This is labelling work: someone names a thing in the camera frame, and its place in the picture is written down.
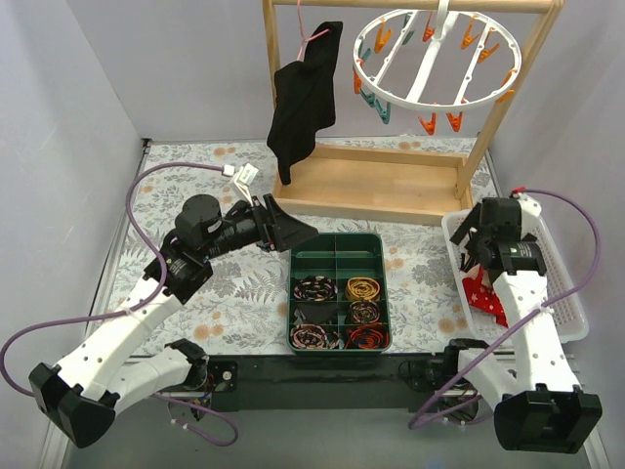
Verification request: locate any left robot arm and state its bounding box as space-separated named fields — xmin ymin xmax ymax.
xmin=28 ymin=194 xmax=318 ymax=448

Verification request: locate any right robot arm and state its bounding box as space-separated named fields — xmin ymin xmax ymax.
xmin=440 ymin=194 xmax=603 ymax=453

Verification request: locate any white round clip hanger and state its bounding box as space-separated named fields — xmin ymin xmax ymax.
xmin=353 ymin=1 xmax=521 ymax=112

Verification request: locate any green divided organizer box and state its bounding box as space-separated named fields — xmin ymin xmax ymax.
xmin=286 ymin=233 xmax=393 ymax=357

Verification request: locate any black white patterned rolled tie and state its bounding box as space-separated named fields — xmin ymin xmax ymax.
xmin=293 ymin=276 xmax=338 ymax=302

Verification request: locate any wooden tray base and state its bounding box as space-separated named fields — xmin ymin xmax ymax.
xmin=273 ymin=144 xmax=474 ymax=226

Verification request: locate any yellow rolled tie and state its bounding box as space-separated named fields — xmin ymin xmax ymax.
xmin=345 ymin=277 xmax=382 ymax=302

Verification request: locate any orange clothes clip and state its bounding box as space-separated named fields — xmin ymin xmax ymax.
xmin=418 ymin=112 xmax=438 ymax=136

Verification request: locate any black gold paisley rolled tie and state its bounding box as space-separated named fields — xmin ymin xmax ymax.
xmin=346 ymin=300 xmax=381 ymax=325

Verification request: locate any white plastic basket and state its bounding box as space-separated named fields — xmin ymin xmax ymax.
xmin=440 ymin=209 xmax=591 ymax=345

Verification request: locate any black hanging garment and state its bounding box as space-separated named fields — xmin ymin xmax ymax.
xmin=267 ymin=21 xmax=343 ymax=185

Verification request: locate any black orange rolled tie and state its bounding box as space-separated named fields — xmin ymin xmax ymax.
xmin=345 ymin=322 xmax=391 ymax=350

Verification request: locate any yellow-orange clothes clip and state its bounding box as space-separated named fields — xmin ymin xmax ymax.
xmin=496 ymin=89 xmax=516 ymax=103

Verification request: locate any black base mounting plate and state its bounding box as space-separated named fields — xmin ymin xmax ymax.
xmin=151 ymin=355 xmax=500 ymax=414

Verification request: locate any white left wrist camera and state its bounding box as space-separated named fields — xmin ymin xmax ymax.
xmin=230 ymin=163 xmax=259 ymax=205

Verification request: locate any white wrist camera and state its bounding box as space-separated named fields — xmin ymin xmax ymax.
xmin=510 ymin=188 xmax=542 ymax=235
xmin=230 ymin=163 xmax=259 ymax=205

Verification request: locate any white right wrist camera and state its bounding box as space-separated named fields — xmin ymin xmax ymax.
xmin=510 ymin=188 xmax=542 ymax=235

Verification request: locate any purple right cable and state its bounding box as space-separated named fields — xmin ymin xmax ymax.
xmin=407 ymin=188 xmax=600 ymax=431

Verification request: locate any purple cable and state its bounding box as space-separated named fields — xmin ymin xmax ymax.
xmin=0 ymin=161 xmax=240 ymax=448
xmin=407 ymin=188 xmax=600 ymax=431

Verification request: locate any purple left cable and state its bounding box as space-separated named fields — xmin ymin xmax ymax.
xmin=0 ymin=161 xmax=240 ymax=448

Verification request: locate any left wooden rack post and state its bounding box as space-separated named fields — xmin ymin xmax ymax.
xmin=262 ymin=0 xmax=280 ymax=103

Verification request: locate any wooden rack post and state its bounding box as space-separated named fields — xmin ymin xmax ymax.
xmin=455 ymin=0 xmax=564 ymax=199
xmin=262 ymin=0 xmax=280 ymax=103

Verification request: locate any aluminium frame rail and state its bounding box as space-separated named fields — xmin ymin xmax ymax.
xmin=38 ymin=423 xmax=70 ymax=469

